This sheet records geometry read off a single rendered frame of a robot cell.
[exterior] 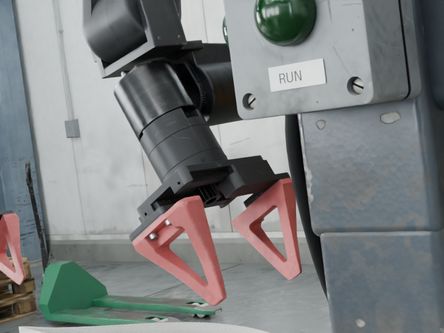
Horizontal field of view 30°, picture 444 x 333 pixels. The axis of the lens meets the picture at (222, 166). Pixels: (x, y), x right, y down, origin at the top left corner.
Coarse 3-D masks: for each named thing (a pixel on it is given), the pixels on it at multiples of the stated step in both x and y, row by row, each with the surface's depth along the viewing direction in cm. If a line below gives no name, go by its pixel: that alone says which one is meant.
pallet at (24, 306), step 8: (0, 296) 641; (24, 296) 622; (32, 296) 623; (0, 304) 603; (8, 304) 608; (16, 304) 617; (24, 304) 618; (32, 304) 623; (0, 312) 640; (16, 312) 619; (24, 312) 617; (32, 312) 623; (0, 320) 604; (8, 320) 607
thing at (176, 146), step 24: (168, 120) 66; (192, 120) 67; (144, 144) 68; (168, 144) 66; (192, 144) 66; (216, 144) 67; (168, 168) 66; (192, 168) 62; (216, 168) 65; (168, 192) 64; (192, 192) 67; (216, 192) 66; (144, 216) 65
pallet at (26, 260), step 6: (12, 258) 630; (24, 258) 616; (12, 264) 608; (24, 264) 615; (0, 270) 638; (24, 270) 615; (0, 276) 638; (30, 276) 618; (0, 282) 600; (6, 282) 604
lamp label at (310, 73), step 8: (296, 64) 37; (304, 64) 37; (312, 64) 36; (320, 64) 36; (272, 72) 38; (280, 72) 38; (288, 72) 37; (296, 72) 37; (304, 72) 37; (312, 72) 36; (320, 72) 36; (272, 80) 38; (280, 80) 38; (288, 80) 37; (296, 80) 37; (304, 80) 37; (312, 80) 37; (320, 80) 36; (272, 88) 38; (280, 88) 38; (288, 88) 37
